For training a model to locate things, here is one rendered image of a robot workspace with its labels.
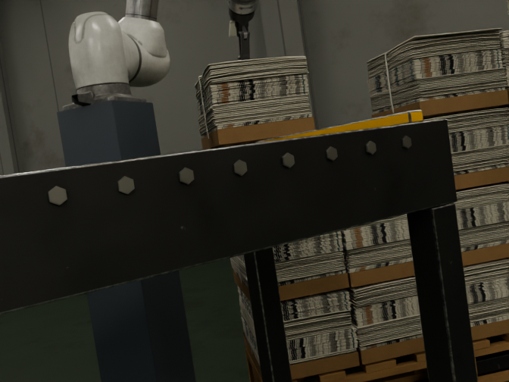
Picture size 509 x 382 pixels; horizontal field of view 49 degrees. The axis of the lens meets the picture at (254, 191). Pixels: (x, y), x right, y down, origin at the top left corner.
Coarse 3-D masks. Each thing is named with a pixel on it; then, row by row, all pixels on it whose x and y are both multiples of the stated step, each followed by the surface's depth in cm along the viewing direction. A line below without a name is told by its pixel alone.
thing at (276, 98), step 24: (216, 72) 155; (240, 72) 156; (264, 72) 158; (288, 72) 159; (216, 96) 155; (240, 96) 158; (264, 96) 158; (288, 96) 160; (216, 120) 156; (240, 120) 157; (264, 120) 158; (240, 144) 160
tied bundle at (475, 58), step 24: (408, 48) 166; (432, 48) 164; (456, 48) 165; (480, 48) 166; (384, 72) 185; (408, 72) 168; (432, 72) 165; (456, 72) 166; (480, 72) 167; (384, 96) 189; (408, 96) 171; (432, 96) 165
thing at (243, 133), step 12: (288, 120) 159; (300, 120) 160; (312, 120) 161; (216, 132) 156; (228, 132) 156; (240, 132) 156; (252, 132) 157; (264, 132) 158; (276, 132) 159; (288, 132) 159; (300, 132) 160; (216, 144) 160
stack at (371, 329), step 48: (480, 144) 168; (480, 192) 167; (336, 240) 160; (384, 240) 162; (480, 240) 168; (384, 288) 163; (480, 288) 168; (288, 336) 159; (336, 336) 161; (384, 336) 163
